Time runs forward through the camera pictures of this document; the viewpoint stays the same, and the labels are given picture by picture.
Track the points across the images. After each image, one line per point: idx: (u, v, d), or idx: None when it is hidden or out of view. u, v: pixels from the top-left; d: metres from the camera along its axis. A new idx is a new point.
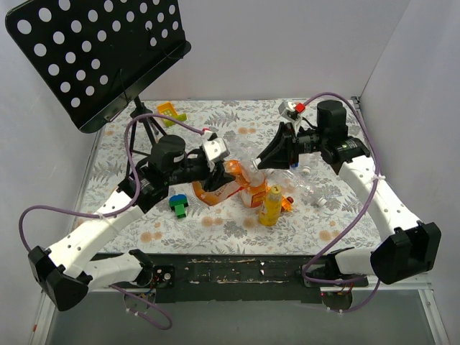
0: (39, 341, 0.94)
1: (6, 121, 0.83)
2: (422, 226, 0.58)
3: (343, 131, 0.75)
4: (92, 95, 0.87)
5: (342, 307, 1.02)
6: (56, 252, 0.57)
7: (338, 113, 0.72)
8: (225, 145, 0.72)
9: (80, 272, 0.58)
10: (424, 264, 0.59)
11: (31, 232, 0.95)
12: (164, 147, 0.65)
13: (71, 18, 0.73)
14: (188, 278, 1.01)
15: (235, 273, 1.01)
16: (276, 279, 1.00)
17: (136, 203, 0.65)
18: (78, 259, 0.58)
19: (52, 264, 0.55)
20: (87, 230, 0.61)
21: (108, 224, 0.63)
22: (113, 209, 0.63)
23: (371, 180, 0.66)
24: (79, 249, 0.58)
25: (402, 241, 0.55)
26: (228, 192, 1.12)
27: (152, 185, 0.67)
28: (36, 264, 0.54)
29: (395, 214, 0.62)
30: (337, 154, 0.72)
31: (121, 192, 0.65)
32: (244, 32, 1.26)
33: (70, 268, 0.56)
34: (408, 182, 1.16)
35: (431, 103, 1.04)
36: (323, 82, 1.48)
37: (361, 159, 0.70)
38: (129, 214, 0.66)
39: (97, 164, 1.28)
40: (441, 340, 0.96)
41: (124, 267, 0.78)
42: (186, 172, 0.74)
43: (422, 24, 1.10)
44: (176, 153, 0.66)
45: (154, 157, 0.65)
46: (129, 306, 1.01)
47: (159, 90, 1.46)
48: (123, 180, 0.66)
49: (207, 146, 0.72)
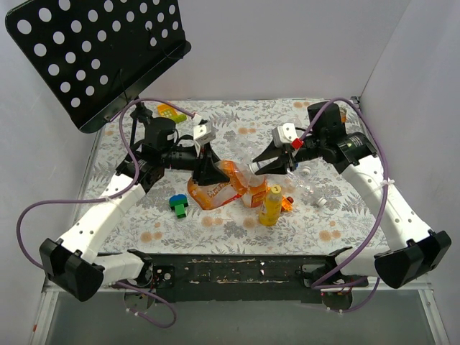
0: (39, 341, 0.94)
1: (6, 120, 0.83)
2: (435, 237, 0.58)
3: (341, 131, 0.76)
4: (92, 95, 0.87)
5: (342, 307, 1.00)
6: (69, 241, 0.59)
7: (331, 112, 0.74)
8: (212, 126, 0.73)
9: (95, 256, 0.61)
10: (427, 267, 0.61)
11: (31, 232, 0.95)
12: (157, 128, 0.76)
13: (70, 18, 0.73)
14: (188, 278, 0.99)
15: (235, 273, 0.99)
16: (276, 279, 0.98)
17: (139, 182, 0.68)
18: (92, 244, 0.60)
19: (66, 251, 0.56)
20: (95, 215, 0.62)
21: (116, 205, 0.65)
22: (117, 190, 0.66)
23: (380, 186, 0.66)
24: (92, 233, 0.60)
25: (415, 255, 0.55)
26: (223, 196, 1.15)
27: (148, 164, 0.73)
28: (50, 255, 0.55)
29: (407, 224, 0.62)
30: (341, 153, 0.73)
31: (120, 175, 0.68)
32: (244, 31, 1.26)
33: (86, 252, 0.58)
34: (408, 182, 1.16)
35: (431, 103, 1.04)
36: (323, 82, 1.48)
37: (368, 160, 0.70)
38: (133, 193, 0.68)
39: (97, 164, 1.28)
40: (441, 340, 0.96)
41: (129, 262, 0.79)
42: (175, 157, 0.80)
43: (422, 24, 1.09)
44: (168, 131, 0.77)
45: (149, 137, 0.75)
46: (129, 306, 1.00)
47: (159, 90, 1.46)
48: (121, 164, 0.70)
49: (194, 129, 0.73)
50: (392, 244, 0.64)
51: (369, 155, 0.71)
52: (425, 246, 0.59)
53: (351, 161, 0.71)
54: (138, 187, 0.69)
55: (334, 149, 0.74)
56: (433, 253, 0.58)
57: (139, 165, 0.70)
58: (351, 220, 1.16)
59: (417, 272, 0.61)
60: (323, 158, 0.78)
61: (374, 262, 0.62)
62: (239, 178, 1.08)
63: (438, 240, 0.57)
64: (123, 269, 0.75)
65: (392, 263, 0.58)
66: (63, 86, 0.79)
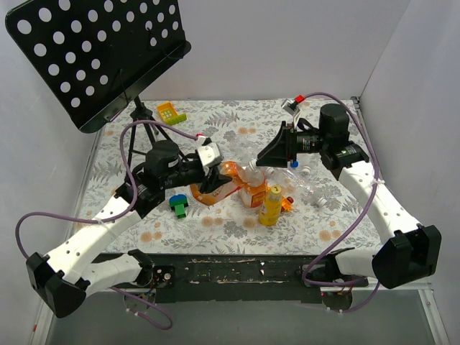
0: (39, 341, 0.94)
1: (6, 121, 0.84)
2: (423, 229, 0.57)
3: (345, 137, 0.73)
4: (93, 95, 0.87)
5: (342, 307, 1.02)
6: (54, 259, 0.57)
7: (341, 121, 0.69)
8: (219, 150, 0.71)
9: (78, 277, 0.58)
10: (425, 268, 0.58)
11: (32, 232, 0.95)
12: (159, 154, 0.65)
13: (70, 17, 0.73)
14: (188, 278, 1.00)
15: (235, 274, 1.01)
16: (276, 279, 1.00)
17: (134, 208, 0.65)
18: (77, 264, 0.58)
19: (50, 269, 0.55)
20: (85, 236, 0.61)
21: (107, 229, 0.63)
22: (111, 214, 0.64)
23: (370, 185, 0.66)
24: (77, 254, 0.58)
25: (401, 243, 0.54)
26: (226, 192, 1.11)
27: (148, 190, 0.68)
28: (34, 271, 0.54)
29: (394, 218, 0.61)
30: (336, 161, 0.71)
31: (118, 198, 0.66)
32: (244, 32, 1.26)
33: (69, 273, 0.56)
34: (407, 182, 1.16)
35: (431, 103, 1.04)
36: (323, 82, 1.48)
37: (360, 164, 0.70)
38: (127, 219, 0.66)
39: (97, 165, 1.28)
40: (441, 340, 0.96)
41: (123, 269, 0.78)
42: (182, 176, 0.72)
43: (422, 24, 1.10)
44: (170, 159, 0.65)
45: (150, 163, 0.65)
46: (129, 306, 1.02)
47: (159, 90, 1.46)
48: (121, 185, 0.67)
49: (201, 152, 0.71)
50: (383, 236, 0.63)
51: (361, 160, 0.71)
52: (413, 238, 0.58)
53: (344, 164, 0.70)
54: (134, 213, 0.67)
55: (332, 156, 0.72)
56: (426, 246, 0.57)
57: (138, 190, 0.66)
58: (351, 220, 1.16)
59: (415, 272, 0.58)
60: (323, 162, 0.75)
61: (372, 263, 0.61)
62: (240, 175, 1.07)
63: (425, 231, 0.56)
64: (118, 274, 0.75)
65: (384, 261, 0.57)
66: (63, 86, 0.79)
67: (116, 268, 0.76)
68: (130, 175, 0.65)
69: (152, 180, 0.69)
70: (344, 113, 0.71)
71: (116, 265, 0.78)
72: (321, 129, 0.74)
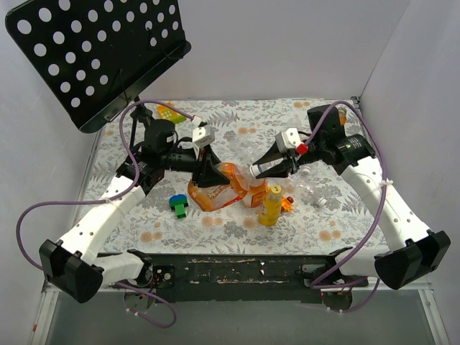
0: (39, 341, 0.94)
1: (6, 121, 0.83)
2: (433, 237, 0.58)
3: (341, 132, 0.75)
4: (92, 95, 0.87)
5: (342, 307, 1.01)
6: (69, 241, 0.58)
7: (334, 114, 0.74)
8: (211, 131, 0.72)
9: (95, 257, 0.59)
10: (428, 267, 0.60)
11: (32, 231, 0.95)
12: (158, 130, 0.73)
13: (70, 17, 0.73)
14: (188, 278, 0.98)
15: (235, 274, 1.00)
16: (276, 279, 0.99)
17: (138, 184, 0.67)
18: (93, 245, 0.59)
19: (66, 252, 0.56)
20: (95, 216, 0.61)
21: (116, 207, 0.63)
22: (117, 192, 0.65)
23: (379, 187, 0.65)
24: (92, 234, 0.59)
25: (412, 254, 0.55)
26: (224, 198, 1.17)
27: (147, 167, 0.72)
28: (50, 256, 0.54)
29: (405, 224, 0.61)
30: (340, 154, 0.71)
31: (121, 177, 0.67)
32: (245, 31, 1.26)
33: (86, 253, 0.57)
34: (408, 182, 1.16)
35: (431, 103, 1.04)
36: (323, 82, 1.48)
37: (366, 160, 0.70)
38: (132, 195, 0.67)
39: (97, 164, 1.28)
40: (441, 340, 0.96)
41: (129, 263, 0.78)
42: (172, 160, 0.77)
43: (422, 24, 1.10)
44: (168, 133, 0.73)
45: (149, 139, 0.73)
46: (129, 306, 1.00)
47: (159, 90, 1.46)
48: (121, 165, 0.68)
49: (194, 131, 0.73)
50: (392, 244, 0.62)
51: (368, 156, 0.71)
52: (424, 246, 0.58)
53: (350, 162, 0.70)
54: (139, 189, 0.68)
55: (334, 151, 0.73)
56: (433, 252, 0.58)
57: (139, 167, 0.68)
58: (352, 220, 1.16)
59: (417, 272, 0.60)
60: (323, 161, 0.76)
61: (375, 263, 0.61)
62: (239, 181, 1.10)
63: (436, 240, 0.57)
64: (123, 269, 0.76)
65: (390, 268, 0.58)
66: (63, 86, 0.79)
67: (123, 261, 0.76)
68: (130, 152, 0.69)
69: (152, 159, 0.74)
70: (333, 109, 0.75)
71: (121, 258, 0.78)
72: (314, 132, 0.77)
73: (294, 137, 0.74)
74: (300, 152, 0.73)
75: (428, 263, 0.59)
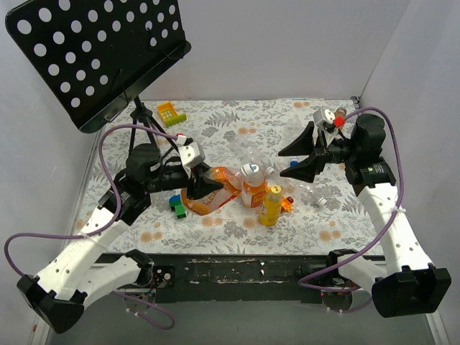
0: (39, 341, 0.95)
1: (6, 120, 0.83)
2: (433, 269, 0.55)
3: (376, 152, 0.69)
4: (92, 95, 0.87)
5: (342, 307, 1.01)
6: (45, 278, 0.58)
7: (376, 136, 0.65)
8: (200, 149, 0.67)
9: (72, 292, 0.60)
10: (425, 305, 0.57)
11: (32, 233, 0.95)
12: (141, 159, 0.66)
13: (70, 17, 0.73)
14: (188, 278, 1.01)
15: (235, 274, 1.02)
16: (276, 279, 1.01)
17: (118, 218, 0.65)
18: (68, 282, 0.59)
19: (41, 290, 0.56)
20: (73, 252, 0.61)
21: (93, 243, 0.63)
22: (96, 227, 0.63)
23: (389, 211, 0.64)
24: (67, 272, 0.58)
25: (405, 279, 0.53)
26: (220, 200, 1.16)
27: (132, 198, 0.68)
28: (26, 293, 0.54)
29: (406, 252, 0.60)
30: (359, 176, 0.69)
31: (102, 209, 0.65)
32: (244, 31, 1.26)
33: (60, 292, 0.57)
34: (407, 182, 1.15)
35: (431, 102, 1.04)
36: (323, 82, 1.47)
37: (384, 186, 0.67)
38: (113, 229, 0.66)
39: (97, 165, 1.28)
40: (442, 340, 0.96)
41: (121, 274, 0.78)
42: (164, 180, 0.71)
43: (422, 25, 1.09)
44: (152, 162, 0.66)
45: (131, 169, 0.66)
46: (129, 306, 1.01)
47: (159, 90, 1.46)
48: (104, 195, 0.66)
49: (182, 152, 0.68)
50: (389, 268, 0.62)
51: (387, 182, 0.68)
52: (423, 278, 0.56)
53: (367, 182, 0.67)
54: (120, 221, 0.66)
55: (355, 169, 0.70)
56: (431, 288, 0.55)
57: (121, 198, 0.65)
58: (351, 220, 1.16)
59: (411, 307, 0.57)
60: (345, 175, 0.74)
61: (372, 286, 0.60)
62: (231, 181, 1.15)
63: (435, 274, 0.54)
64: (116, 281, 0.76)
65: (383, 286, 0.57)
66: (63, 86, 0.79)
67: (113, 273, 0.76)
68: (112, 182, 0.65)
69: (136, 187, 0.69)
70: (380, 130, 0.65)
71: (112, 269, 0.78)
72: (353, 139, 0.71)
73: (333, 114, 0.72)
74: (336, 124, 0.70)
75: (426, 299, 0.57)
